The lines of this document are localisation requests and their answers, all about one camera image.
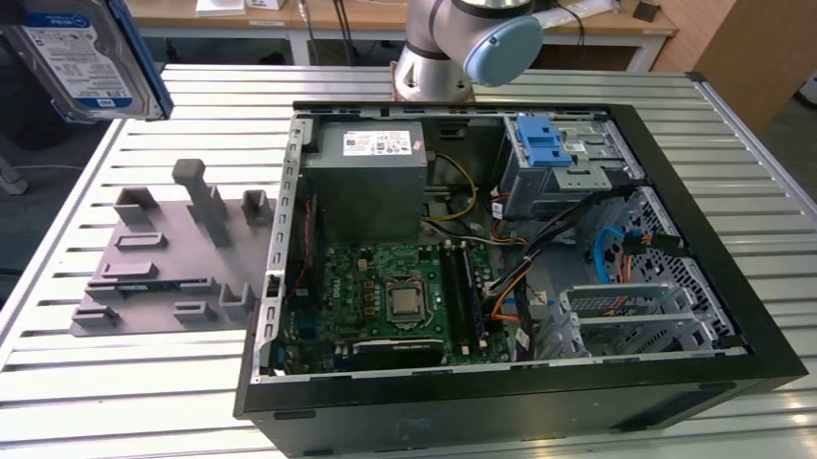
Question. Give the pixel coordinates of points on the small dark box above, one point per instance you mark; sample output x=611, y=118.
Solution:
x=650, y=12

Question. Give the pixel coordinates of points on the black RAM slot pair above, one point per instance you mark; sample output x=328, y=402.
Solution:
x=453, y=296
x=476, y=301

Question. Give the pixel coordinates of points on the grey power supply unit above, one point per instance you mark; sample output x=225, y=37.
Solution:
x=364, y=201

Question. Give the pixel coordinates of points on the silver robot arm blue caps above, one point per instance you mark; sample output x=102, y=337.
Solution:
x=435, y=48

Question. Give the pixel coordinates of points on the silver disk bay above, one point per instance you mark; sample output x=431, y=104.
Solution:
x=623, y=292

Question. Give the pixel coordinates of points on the metal CPU socket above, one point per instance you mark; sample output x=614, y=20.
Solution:
x=409, y=324

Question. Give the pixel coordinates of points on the green motherboard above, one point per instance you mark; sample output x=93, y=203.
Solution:
x=348, y=282

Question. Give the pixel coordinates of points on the hard disk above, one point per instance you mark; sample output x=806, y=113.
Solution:
x=77, y=57

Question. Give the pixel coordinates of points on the small white box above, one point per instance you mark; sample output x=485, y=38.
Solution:
x=265, y=4

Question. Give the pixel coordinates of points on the black graphics card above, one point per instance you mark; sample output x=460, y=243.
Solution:
x=396, y=354

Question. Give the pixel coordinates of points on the brown wooden cabinet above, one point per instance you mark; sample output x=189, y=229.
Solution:
x=754, y=57

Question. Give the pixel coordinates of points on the blue drive latch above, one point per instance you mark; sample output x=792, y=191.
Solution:
x=540, y=138

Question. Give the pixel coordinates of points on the wooden desk white legs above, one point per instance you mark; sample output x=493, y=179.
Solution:
x=256, y=21

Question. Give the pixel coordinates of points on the grey optical drive cage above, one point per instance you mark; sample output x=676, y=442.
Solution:
x=531, y=191

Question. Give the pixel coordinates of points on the large white box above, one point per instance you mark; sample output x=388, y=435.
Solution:
x=221, y=7

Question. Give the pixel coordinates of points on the green RAM stick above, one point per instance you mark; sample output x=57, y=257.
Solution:
x=148, y=288

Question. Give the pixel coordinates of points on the black open PC case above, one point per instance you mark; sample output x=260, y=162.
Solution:
x=511, y=411

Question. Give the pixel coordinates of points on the grey parts rack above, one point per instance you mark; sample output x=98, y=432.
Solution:
x=173, y=268

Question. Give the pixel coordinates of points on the silver CPU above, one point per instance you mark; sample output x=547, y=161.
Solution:
x=407, y=303

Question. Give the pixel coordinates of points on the white desk foot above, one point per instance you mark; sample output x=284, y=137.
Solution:
x=14, y=184

